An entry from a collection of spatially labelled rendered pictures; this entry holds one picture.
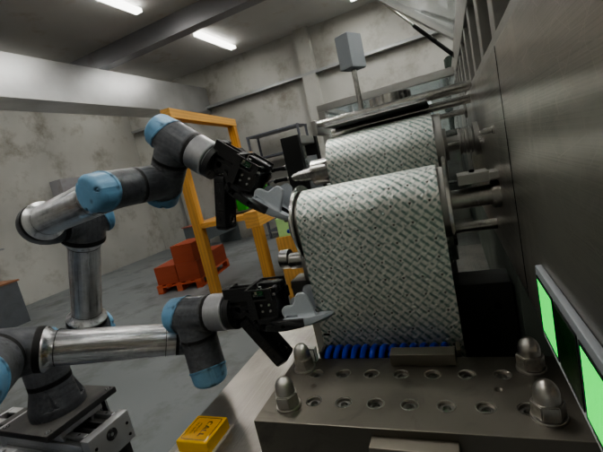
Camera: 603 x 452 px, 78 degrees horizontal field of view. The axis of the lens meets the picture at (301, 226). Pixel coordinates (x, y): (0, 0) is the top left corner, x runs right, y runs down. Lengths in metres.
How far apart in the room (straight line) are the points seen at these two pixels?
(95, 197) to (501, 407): 0.70
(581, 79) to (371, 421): 0.43
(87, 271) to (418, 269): 0.95
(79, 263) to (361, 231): 0.87
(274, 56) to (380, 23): 2.29
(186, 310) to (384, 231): 0.42
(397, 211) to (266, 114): 8.22
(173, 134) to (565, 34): 0.69
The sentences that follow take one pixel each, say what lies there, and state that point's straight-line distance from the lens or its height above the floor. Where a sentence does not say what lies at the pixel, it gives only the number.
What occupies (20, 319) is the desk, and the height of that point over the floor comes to 0.08.
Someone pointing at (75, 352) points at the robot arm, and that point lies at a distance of 0.95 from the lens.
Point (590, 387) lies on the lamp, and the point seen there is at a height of 1.19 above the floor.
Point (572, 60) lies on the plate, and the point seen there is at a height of 1.38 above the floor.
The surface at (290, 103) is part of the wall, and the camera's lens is 8.53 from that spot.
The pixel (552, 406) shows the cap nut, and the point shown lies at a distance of 0.52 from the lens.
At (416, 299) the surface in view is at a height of 1.11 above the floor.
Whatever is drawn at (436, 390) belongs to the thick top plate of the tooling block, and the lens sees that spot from 0.57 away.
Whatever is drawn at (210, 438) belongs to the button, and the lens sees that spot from 0.79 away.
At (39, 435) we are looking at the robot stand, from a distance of 1.34.
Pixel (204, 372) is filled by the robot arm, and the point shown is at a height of 1.00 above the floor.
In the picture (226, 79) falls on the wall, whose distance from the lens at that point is 9.32.
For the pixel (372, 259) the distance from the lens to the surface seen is 0.63.
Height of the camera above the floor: 1.35
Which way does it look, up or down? 9 degrees down
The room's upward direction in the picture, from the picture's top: 13 degrees counter-clockwise
